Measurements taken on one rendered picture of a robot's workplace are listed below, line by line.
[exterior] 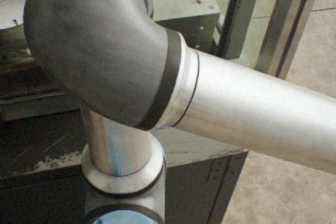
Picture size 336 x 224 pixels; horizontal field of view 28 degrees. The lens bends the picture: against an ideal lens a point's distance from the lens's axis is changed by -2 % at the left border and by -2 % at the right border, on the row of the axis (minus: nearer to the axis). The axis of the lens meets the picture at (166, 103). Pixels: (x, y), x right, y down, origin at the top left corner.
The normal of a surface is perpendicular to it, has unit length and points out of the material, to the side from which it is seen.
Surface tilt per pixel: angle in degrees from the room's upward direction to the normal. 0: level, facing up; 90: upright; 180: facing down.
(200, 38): 90
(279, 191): 0
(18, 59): 0
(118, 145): 89
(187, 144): 90
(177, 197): 90
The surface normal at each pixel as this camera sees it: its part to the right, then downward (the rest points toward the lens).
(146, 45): 0.41, -0.33
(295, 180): 0.12, -0.62
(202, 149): 0.29, 0.76
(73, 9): -0.16, -0.20
